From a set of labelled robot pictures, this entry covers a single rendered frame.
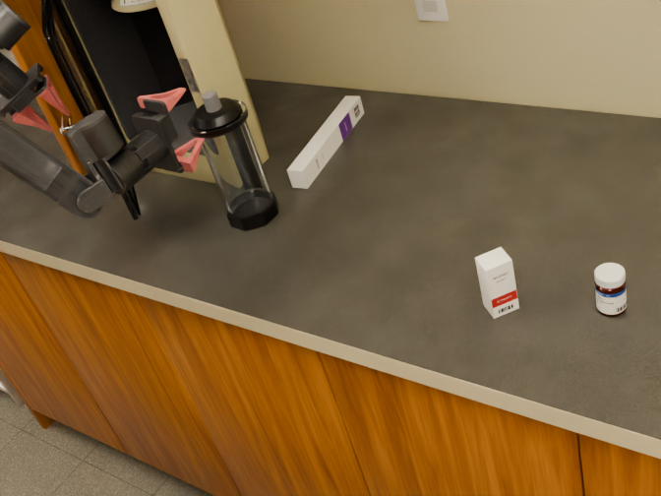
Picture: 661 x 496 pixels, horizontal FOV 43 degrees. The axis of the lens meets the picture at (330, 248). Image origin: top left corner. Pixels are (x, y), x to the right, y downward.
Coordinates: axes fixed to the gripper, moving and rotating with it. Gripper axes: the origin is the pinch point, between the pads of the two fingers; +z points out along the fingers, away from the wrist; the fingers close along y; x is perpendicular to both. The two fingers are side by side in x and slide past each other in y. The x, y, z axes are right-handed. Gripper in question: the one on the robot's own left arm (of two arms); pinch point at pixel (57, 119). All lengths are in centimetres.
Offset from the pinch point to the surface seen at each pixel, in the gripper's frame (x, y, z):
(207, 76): -0.1, -25.5, 13.3
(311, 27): -31, -45, 34
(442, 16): -4, -67, 39
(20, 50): -20.8, 1.0, -8.2
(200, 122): 15.5, -21.6, 12.2
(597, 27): 19, -86, 48
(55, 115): -20.8, 6.9, 6.0
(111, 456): -32, 83, 96
